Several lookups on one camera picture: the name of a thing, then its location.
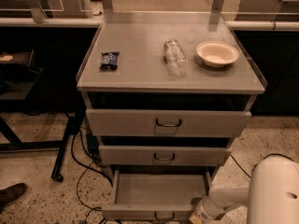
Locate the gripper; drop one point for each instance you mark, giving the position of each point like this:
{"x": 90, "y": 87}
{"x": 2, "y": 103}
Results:
{"x": 204, "y": 209}

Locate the grey bottom drawer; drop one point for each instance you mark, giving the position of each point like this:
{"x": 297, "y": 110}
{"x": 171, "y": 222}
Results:
{"x": 149, "y": 197}

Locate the grey drawer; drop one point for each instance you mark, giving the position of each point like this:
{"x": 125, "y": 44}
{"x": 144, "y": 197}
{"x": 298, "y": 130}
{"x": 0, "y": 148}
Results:
{"x": 169, "y": 123}
{"x": 172, "y": 156}
{"x": 149, "y": 197}

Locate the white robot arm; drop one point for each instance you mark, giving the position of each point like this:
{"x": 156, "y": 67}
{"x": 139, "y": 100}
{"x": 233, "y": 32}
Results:
{"x": 272, "y": 196}

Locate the grey middle drawer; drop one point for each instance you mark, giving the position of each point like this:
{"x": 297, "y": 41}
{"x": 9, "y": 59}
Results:
{"x": 172, "y": 156}

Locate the grey metal drawer cabinet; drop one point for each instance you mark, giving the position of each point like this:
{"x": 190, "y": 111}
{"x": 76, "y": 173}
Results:
{"x": 142, "y": 82}

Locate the grey top drawer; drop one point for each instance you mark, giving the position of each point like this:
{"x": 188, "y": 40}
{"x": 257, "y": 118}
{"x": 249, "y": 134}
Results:
{"x": 169, "y": 123}

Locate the clear plastic bottle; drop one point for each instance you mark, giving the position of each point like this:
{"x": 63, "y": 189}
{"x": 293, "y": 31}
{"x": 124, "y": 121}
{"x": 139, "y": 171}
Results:
{"x": 176, "y": 61}

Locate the white paper bowl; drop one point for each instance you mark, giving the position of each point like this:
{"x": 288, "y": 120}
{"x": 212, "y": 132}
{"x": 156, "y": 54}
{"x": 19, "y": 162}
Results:
{"x": 217, "y": 54}

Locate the dark snack bar wrapper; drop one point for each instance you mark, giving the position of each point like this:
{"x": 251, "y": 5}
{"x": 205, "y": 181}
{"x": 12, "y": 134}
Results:
{"x": 109, "y": 60}

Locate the dark shoe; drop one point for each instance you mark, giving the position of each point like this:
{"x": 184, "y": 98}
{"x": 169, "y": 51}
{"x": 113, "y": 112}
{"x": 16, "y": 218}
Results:
{"x": 12, "y": 193}

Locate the black desk frame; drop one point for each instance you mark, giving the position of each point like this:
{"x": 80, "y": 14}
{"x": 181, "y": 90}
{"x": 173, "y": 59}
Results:
{"x": 18, "y": 79}

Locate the white horizontal rail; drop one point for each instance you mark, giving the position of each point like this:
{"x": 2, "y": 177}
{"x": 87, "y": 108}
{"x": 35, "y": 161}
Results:
{"x": 282, "y": 26}

